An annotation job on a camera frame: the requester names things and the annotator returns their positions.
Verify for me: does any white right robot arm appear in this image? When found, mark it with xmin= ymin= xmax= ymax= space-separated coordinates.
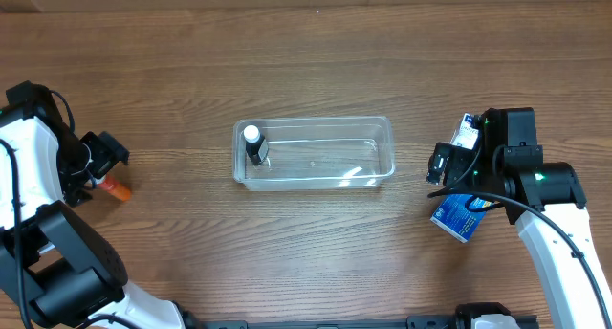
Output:
xmin=426 ymin=142 xmax=611 ymax=328

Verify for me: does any clear plastic container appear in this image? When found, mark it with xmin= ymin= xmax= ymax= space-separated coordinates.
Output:
xmin=232 ymin=116 xmax=396 ymax=191

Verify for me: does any white Hansaplast plaster box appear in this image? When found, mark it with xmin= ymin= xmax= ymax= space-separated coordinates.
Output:
xmin=450 ymin=113 xmax=479 ymax=150

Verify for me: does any black bottle white cap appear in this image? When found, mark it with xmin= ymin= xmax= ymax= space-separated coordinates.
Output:
xmin=243 ymin=124 xmax=269 ymax=165

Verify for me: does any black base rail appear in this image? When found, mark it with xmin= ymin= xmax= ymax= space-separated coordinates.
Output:
xmin=190 ymin=301 xmax=540 ymax=329

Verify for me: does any blue medicine box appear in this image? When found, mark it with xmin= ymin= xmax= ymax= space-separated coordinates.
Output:
xmin=430 ymin=194 xmax=492 ymax=243

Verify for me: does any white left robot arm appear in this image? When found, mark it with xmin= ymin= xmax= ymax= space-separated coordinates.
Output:
xmin=1 ymin=81 xmax=200 ymax=328

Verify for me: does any orange bottle white cap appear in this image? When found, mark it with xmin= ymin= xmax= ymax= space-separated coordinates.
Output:
xmin=95 ymin=174 xmax=132 ymax=202

